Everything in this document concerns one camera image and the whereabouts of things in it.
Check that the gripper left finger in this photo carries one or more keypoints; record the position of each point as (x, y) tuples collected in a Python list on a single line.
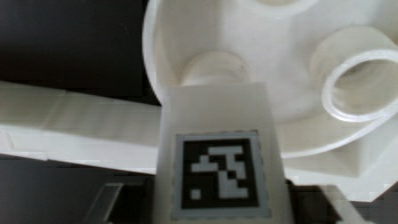
[(121, 205)]

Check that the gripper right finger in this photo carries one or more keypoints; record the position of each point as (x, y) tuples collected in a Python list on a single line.
[(322, 206)]

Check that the white stool leg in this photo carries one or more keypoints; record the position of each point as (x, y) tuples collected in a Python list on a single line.
[(218, 184)]

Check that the white round stool seat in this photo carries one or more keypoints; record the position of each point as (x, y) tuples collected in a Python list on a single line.
[(268, 35)]

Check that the white L-shaped fence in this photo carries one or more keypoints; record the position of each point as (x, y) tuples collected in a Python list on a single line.
[(76, 128)]

